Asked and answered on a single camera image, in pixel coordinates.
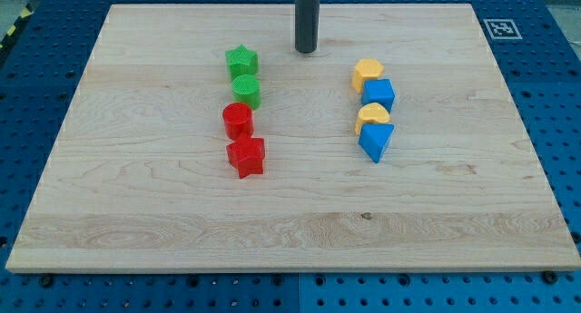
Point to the red star block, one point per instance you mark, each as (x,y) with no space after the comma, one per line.
(246,155)

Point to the red cylinder block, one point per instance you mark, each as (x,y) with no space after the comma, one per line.
(238,120)

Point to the green cylinder block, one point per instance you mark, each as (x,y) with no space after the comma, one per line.
(246,89)

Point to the blue triangle block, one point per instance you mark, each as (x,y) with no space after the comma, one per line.
(374,139)

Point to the light wooden board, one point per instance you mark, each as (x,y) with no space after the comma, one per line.
(139,181)

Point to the yellow heart block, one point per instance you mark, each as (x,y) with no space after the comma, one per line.
(374,113)

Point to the green star block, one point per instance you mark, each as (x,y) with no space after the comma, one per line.
(241,60)

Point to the blue cube block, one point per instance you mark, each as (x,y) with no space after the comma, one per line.
(378,91)

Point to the yellow hexagon block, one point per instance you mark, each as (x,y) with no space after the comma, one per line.
(364,70)

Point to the white fiducial marker tag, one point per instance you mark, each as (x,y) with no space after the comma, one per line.
(502,29)

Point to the black yellow hazard tape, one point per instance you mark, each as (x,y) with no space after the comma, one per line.
(17,28)

